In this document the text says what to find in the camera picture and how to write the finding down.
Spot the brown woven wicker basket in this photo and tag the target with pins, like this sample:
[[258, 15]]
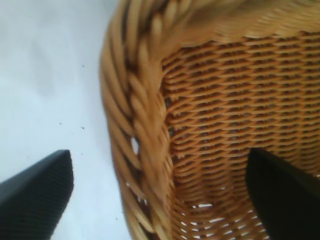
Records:
[[225, 112]]

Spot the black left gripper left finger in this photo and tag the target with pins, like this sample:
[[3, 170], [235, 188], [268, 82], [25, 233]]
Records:
[[32, 200]]

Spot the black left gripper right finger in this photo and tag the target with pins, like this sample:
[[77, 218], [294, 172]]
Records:
[[287, 200]]

